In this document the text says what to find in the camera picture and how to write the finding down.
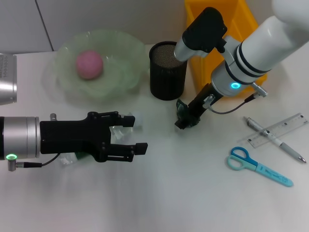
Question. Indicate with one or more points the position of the black mesh pen holder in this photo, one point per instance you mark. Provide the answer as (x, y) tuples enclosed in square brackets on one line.
[(166, 82)]

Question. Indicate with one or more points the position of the clear green-label water bottle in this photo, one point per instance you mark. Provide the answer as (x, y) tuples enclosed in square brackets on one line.
[(120, 134)]

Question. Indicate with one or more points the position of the green plastic scrap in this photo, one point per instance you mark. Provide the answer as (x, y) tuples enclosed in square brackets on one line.
[(181, 106)]

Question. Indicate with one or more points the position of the grey white pen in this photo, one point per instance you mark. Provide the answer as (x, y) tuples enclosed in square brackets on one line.
[(287, 147)]

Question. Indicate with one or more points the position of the yellow plastic bin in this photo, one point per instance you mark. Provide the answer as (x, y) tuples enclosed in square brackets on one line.
[(200, 72)]

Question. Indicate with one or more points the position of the pink peach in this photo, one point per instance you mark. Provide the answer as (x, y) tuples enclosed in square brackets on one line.
[(89, 64)]

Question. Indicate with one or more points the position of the blue scissors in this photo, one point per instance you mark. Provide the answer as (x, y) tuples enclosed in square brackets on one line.
[(272, 175)]

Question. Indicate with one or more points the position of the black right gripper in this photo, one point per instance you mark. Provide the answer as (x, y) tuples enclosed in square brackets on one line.
[(205, 102)]

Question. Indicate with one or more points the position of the green glass fruit plate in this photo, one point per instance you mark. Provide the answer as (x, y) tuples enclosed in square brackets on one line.
[(120, 55)]

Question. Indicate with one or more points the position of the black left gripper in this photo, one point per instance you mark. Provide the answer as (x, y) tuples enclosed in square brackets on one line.
[(70, 137)]

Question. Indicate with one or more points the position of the clear plastic ruler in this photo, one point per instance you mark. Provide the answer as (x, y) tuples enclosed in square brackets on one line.
[(289, 122)]

